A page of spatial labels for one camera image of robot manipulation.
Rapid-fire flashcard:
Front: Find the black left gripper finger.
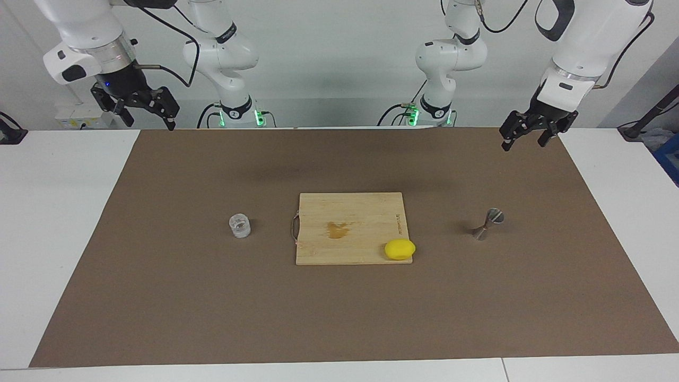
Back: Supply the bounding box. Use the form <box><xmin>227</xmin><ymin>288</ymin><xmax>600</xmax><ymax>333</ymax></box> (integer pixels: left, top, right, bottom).
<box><xmin>537</xmin><ymin>115</ymin><xmax>578</xmax><ymax>148</ymax></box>
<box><xmin>499</xmin><ymin>109</ymin><xmax>538</xmax><ymax>152</ymax></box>

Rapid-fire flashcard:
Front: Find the steel double jigger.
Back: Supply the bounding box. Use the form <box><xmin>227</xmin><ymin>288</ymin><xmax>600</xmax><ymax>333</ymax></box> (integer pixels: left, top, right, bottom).
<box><xmin>473</xmin><ymin>208</ymin><xmax>505</xmax><ymax>241</ymax></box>

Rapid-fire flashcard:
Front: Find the small clear glass cup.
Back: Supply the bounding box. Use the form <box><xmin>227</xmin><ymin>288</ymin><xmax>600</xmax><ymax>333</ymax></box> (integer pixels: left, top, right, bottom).
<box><xmin>229</xmin><ymin>213</ymin><xmax>252</xmax><ymax>239</ymax></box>

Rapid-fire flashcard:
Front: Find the black left base cable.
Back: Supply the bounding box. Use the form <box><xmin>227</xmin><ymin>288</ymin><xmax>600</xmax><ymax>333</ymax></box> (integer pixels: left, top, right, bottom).
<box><xmin>378</xmin><ymin>80</ymin><xmax>428</xmax><ymax>127</ymax></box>

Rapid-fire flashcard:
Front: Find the blue crate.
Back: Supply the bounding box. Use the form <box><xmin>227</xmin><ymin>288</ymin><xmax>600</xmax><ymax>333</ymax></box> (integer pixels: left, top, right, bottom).
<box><xmin>651</xmin><ymin>133</ymin><xmax>679</xmax><ymax>187</ymax></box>

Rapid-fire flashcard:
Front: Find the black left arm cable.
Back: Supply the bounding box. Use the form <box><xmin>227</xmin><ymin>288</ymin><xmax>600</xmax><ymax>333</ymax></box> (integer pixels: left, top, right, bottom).
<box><xmin>477</xmin><ymin>0</ymin><xmax>655</xmax><ymax>89</ymax></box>

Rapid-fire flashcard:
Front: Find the white wall socket box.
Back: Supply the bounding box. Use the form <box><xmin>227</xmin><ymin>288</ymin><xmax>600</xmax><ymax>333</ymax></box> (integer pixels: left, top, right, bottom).
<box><xmin>56</xmin><ymin>103</ymin><xmax>115</xmax><ymax>129</ymax></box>

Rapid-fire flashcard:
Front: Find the black clamp mount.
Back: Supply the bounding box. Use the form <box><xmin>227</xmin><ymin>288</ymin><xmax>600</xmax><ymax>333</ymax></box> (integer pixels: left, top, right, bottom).
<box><xmin>0</xmin><ymin>111</ymin><xmax>28</xmax><ymax>145</ymax></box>

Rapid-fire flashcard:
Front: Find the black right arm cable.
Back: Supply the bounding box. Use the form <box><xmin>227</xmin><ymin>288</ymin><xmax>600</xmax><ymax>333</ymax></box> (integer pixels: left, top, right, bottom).
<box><xmin>109</xmin><ymin>0</ymin><xmax>201</xmax><ymax>88</ymax></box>

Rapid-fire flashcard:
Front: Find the black base cable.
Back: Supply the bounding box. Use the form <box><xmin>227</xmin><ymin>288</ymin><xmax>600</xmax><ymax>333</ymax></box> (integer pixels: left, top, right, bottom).
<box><xmin>378</xmin><ymin>80</ymin><xmax>428</xmax><ymax>127</ymax></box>
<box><xmin>197</xmin><ymin>103</ymin><xmax>223</xmax><ymax>128</ymax></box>

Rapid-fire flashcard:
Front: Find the black right base cable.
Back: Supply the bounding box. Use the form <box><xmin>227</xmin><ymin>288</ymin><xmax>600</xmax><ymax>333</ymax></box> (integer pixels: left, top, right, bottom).
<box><xmin>197</xmin><ymin>103</ymin><xmax>223</xmax><ymax>128</ymax></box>

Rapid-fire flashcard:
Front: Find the brown table mat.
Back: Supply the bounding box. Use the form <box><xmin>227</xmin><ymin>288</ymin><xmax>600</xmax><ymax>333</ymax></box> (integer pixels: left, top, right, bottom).
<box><xmin>29</xmin><ymin>127</ymin><xmax>679</xmax><ymax>368</ymax></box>

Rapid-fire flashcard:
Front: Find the yellow lemon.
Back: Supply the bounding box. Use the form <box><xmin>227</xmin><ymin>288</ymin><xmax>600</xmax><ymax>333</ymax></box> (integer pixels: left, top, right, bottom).
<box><xmin>385</xmin><ymin>239</ymin><xmax>416</xmax><ymax>261</ymax></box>

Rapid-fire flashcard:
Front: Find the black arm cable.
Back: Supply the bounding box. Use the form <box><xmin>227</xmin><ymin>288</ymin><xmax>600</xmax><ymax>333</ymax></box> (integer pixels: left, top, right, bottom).
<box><xmin>109</xmin><ymin>0</ymin><xmax>201</xmax><ymax>88</ymax></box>
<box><xmin>477</xmin><ymin>0</ymin><xmax>655</xmax><ymax>89</ymax></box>

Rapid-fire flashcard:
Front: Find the bamboo cutting board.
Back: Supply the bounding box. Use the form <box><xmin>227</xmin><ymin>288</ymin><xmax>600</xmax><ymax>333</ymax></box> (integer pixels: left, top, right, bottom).
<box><xmin>291</xmin><ymin>192</ymin><xmax>413</xmax><ymax>265</ymax></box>

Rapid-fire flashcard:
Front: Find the black stand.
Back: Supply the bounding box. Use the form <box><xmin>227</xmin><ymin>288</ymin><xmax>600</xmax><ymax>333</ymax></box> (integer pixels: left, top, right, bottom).
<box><xmin>618</xmin><ymin>84</ymin><xmax>679</xmax><ymax>141</ymax></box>

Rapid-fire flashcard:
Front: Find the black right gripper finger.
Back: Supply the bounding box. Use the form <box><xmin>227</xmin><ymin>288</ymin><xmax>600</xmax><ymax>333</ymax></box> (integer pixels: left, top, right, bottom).
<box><xmin>90</xmin><ymin>84</ymin><xmax>135</xmax><ymax>127</ymax></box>
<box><xmin>135</xmin><ymin>86</ymin><xmax>180</xmax><ymax>131</ymax></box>

